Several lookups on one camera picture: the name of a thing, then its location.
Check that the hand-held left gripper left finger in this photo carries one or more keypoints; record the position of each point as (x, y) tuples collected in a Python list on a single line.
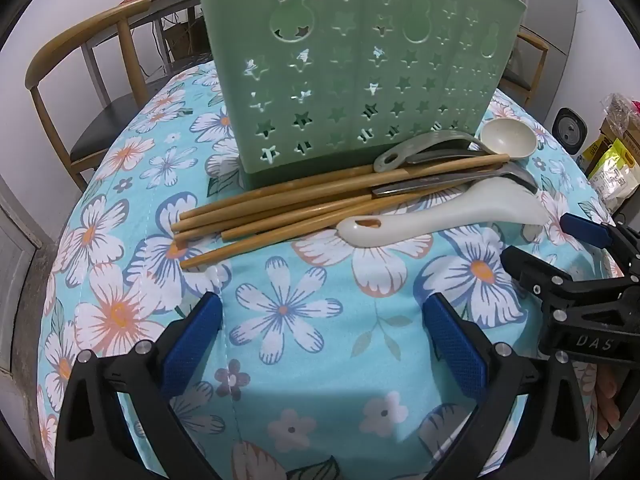
[(192, 340)]

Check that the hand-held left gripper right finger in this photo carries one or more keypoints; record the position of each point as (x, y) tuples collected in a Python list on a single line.
[(455, 350)]

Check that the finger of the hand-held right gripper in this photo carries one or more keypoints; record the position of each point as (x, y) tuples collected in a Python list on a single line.
[(582, 227), (525, 265)]

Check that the white ceramic spoon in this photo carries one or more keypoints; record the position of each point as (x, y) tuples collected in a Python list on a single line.
[(450, 215)]

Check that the beige round spoon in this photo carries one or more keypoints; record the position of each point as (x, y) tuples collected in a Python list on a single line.
[(510, 137)]

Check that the bundle of wooden chopsticks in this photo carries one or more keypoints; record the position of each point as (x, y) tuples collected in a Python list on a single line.
[(300, 210)]

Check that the green plastic utensil holder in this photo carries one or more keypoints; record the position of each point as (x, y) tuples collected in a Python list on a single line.
[(325, 85)]

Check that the person's right hand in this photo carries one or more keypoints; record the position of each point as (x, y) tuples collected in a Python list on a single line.
[(607, 400)]

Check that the black round appliance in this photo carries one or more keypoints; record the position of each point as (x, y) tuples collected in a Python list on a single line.
[(570, 132)]

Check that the blue floral blanket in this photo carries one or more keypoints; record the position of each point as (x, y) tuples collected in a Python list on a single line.
[(310, 360)]

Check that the clear plastic bag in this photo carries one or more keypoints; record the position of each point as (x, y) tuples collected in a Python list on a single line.
[(617, 105)]

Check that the white door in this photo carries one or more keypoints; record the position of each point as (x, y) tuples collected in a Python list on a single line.
[(15, 260)]

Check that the wooden chair black seat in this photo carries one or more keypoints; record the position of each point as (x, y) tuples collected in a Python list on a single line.
[(75, 34), (530, 39)]

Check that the grey refrigerator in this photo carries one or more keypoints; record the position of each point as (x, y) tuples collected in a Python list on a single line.
[(545, 5)]

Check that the small cardboard box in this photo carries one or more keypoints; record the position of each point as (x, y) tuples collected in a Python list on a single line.
[(182, 40)]

